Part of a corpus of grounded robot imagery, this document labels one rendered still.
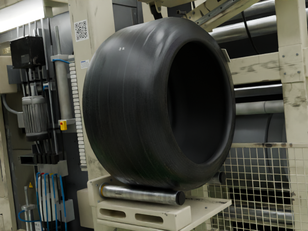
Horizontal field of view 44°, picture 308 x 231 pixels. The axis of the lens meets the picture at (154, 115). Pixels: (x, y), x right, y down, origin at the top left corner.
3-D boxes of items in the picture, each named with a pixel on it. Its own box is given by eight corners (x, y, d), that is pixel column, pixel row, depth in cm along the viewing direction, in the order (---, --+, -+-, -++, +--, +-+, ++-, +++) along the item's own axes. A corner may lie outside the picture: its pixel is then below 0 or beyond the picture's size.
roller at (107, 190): (100, 198, 141) (99, 185, 141) (108, 195, 145) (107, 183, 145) (178, 207, 120) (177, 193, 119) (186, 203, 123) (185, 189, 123)
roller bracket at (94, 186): (89, 207, 140) (86, 180, 140) (156, 181, 171) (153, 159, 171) (95, 208, 138) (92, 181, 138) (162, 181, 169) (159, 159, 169)
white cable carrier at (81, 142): (81, 170, 160) (68, 56, 157) (90, 168, 164) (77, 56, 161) (88, 171, 157) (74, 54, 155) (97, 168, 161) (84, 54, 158)
